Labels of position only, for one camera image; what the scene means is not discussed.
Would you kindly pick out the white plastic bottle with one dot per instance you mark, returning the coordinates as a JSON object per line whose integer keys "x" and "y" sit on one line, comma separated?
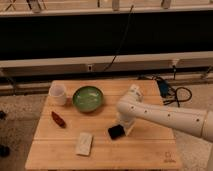
{"x": 135, "y": 88}

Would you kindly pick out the white wall outlet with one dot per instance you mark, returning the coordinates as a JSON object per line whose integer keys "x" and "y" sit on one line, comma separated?
{"x": 90, "y": 68}

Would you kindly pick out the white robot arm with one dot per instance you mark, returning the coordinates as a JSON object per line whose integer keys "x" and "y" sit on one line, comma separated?
{"x": 198, "y": 123}

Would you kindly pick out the blue device with cables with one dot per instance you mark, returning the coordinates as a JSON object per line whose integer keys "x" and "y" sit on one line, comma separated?
{"x": 170, "y": 94}

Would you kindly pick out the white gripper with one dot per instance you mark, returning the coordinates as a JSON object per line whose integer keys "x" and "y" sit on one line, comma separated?
{"x": 126, "y": 122}

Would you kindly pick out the green bowl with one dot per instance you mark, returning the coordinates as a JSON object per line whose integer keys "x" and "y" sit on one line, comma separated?
{"x": 87, "y": 99}

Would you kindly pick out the black eraser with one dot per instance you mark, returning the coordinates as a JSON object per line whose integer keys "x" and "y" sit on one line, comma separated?
{"x": 116, "y": 132}

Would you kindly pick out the white cup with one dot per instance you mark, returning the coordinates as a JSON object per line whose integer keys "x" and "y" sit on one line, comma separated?
{"x": 57, "y": 94}

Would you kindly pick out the white sponge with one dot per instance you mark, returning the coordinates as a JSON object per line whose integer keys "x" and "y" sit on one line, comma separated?
{"x": 84, "y": 144}

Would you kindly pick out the red chili pepper toy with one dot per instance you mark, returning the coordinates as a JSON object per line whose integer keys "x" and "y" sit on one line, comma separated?
{"x": 58, "y": 120}

